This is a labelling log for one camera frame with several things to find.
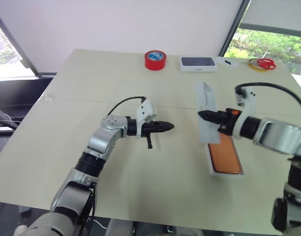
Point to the clear tape piece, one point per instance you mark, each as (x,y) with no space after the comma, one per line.
(49,97)

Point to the red scissors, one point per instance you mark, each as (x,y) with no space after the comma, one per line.
(259,62)

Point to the grey slanted window frame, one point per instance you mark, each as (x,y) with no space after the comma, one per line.
(17,44)

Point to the white phone box lid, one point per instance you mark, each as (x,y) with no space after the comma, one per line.
(209,135)

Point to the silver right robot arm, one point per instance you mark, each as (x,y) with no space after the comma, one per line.
(275,132)

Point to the white box with dark print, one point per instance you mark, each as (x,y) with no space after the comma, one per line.
(198,61)

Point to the white roller blind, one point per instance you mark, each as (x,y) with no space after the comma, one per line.
(275,12)

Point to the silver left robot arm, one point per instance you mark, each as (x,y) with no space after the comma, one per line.
(103,140)

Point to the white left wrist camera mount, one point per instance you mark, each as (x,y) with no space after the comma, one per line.
(146,110)

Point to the black furniture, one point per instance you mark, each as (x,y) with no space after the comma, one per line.
(20,98)

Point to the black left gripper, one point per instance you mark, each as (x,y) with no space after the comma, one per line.
(147,129)

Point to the grey rounded shape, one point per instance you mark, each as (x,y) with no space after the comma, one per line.
(119,228)

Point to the yellow tape roll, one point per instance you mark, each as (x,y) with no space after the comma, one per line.
(252,67)

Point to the dark window frame post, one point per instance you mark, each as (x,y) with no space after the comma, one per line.
(235,24)

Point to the white paper disc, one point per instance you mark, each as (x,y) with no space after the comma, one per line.
(220,60)

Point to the white phone box base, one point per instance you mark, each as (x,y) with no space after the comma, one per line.
(226,175)

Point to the small black object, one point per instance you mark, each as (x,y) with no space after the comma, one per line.
(228,62)

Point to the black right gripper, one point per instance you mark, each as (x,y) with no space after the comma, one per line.
(227,120)

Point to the orange smartphone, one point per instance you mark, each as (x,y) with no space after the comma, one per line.
(224,157)

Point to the red tape roll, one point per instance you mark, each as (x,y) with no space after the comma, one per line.
(155,65)

